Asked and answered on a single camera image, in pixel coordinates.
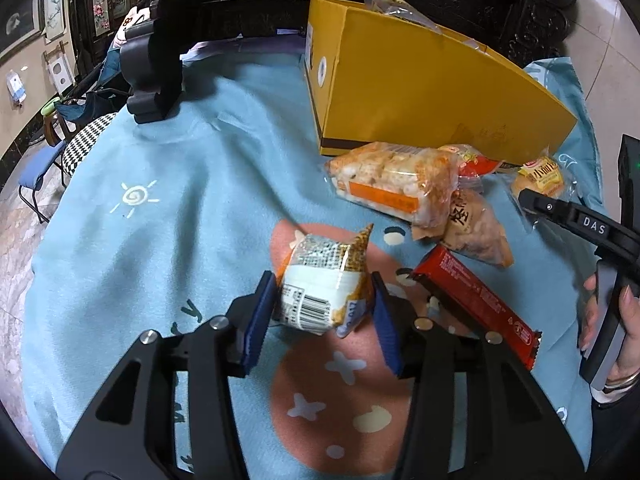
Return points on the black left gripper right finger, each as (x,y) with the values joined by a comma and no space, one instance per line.
(475,411)

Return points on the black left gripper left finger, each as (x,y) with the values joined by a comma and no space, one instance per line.
(128,430)

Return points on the clear bun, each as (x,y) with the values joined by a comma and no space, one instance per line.
(544,175)

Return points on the red snack pack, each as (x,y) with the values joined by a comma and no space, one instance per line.
(473,163)

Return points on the white orange cake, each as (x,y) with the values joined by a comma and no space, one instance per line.
(325,284)

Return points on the orange nut snack pack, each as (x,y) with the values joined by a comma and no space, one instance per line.
(404,11)

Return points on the tan wrapped pastry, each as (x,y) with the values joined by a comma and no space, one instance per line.
(472,230)

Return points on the long red snack bar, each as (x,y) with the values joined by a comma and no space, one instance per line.
(470,300)

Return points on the light blue patterned cloth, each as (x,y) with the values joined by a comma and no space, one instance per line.
(164,224)

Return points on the orange puffed snack pack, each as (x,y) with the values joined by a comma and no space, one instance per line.
(411,184)

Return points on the blue chair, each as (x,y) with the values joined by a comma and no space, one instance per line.
(31,179)

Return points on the yellow cardboard box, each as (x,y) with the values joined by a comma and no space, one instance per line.
(376,78)

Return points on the checkered stool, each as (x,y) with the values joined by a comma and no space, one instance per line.
(82,143)

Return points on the black framed picture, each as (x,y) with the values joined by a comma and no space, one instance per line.
(20,27)

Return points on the white scroll picture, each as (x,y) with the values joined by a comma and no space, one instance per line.
(54,19)

